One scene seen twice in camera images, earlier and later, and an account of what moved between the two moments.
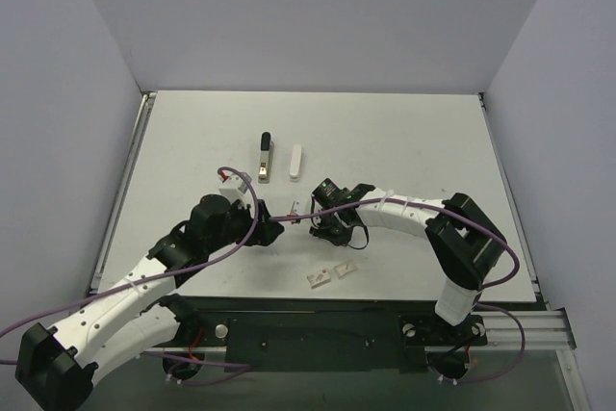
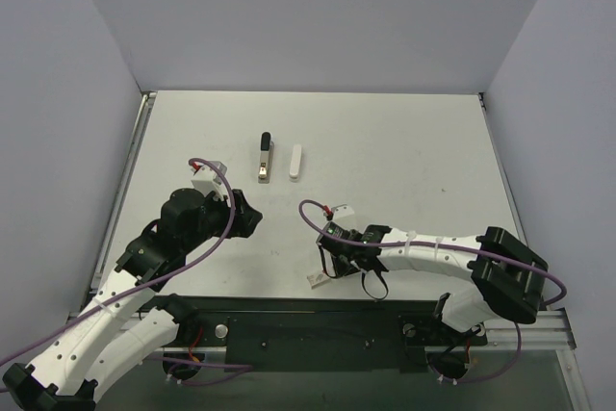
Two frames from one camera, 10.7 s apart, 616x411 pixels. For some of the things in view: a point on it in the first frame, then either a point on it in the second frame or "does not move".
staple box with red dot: (316, 280) does not move
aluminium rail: (544, 330) does not move
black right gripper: (328, 226) to (344, 264)
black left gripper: (263, 226) to (239, 214)
